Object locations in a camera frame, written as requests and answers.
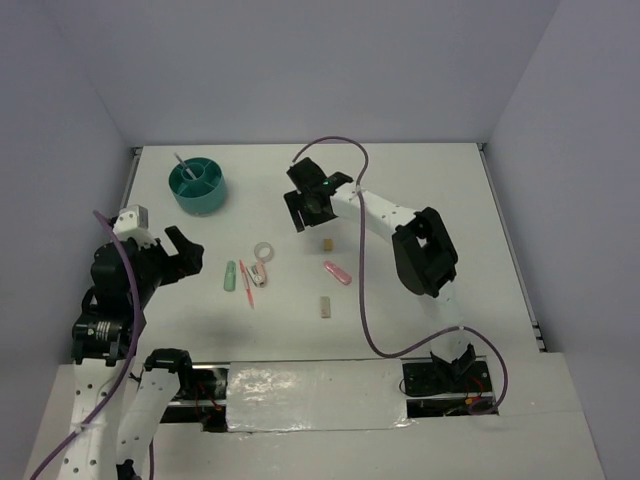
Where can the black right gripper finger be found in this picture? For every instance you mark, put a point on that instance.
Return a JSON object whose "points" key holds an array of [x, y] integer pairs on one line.
{"points": [[295, 202], [322, 211]]}

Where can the beige rectangular eraser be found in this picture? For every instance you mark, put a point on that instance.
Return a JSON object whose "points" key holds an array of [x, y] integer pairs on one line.
{"points": [[325, 307]]}

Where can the pink capped highlighter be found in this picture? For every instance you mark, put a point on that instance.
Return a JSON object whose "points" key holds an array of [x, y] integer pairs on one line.
{"points": [[337, 273]]}

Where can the pink mini stapler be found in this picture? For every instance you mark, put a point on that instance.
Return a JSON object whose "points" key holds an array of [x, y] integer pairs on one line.
{"points": [[257, 274]]}

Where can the green capped marker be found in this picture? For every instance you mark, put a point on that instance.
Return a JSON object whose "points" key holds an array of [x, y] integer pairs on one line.
{"points": [[229, 282]]}

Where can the teal round compartment organizer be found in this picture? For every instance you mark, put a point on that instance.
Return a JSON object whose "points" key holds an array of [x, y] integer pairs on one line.
{"points": [[202, 194]]}

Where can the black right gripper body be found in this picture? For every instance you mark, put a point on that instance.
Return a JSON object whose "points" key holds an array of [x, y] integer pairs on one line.
{"points": [[304, 196]]}

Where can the red pink pen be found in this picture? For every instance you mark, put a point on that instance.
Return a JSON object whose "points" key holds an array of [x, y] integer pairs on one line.
{"points": [[246, 282]]}

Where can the silver foil tape sheet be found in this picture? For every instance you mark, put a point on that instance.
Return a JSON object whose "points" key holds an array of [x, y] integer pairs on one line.
{"points": [[343, 395]]}

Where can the clear tape roll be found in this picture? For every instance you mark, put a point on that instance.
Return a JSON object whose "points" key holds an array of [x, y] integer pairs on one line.
{"points": [[263, 252]]}

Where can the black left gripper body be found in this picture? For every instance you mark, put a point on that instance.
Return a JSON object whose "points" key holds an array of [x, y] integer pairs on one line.
{"points": [[155, 261]]}

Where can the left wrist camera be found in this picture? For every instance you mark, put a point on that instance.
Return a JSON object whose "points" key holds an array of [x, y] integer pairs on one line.
{"points": [[132, 223]]}

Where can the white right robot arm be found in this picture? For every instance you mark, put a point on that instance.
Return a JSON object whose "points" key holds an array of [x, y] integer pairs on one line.
{"points": [[424, 256]]}

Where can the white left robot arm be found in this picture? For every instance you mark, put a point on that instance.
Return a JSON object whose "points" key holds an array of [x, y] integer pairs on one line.
{"points": [[108, 440]]}

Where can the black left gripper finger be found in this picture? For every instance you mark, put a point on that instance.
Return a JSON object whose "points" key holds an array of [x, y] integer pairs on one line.
{"points": [[182, 245], [185, 263]]}

